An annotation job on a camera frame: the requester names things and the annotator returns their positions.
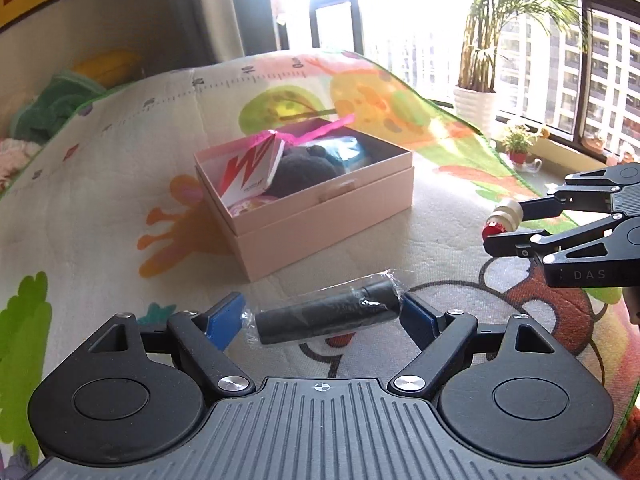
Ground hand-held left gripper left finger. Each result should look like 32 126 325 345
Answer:
87 292 256 395

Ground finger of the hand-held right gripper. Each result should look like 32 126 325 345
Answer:
517 162 640 221
482 212 640 263

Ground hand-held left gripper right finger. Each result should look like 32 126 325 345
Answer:
390 292 558 401

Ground red white small toy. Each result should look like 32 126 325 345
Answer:
482 199 523 238

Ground black cylinder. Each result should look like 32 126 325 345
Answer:
240 270 408 347

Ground pink yellow toy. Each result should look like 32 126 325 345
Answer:
229 195 276 217

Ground pink cardboard box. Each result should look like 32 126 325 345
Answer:
194 120 416 282

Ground blue white packet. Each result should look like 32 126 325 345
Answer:
325 135 372 168

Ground small potted plant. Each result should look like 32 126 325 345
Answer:
500 124 543 166

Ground palm plant in white pot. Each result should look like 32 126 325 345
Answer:
452 0 597 137

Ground red white booklet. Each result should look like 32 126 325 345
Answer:
220 132 287 208

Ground black plush toy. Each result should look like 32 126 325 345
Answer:
270 144 346 197

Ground printed play mat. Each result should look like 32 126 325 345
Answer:
0 50 640 480

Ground pink ribbon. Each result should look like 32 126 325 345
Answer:
270 114 357 147

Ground pink baby clothes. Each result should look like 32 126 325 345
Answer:
0 137 42 197

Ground green blanket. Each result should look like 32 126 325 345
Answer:
10 72 109 144

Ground yellow banana pillow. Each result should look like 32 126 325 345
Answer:
74 50 144 87

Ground beige curtain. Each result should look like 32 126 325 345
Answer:
197 0 281 67

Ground dark window frame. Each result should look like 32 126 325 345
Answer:
570 0 640 153

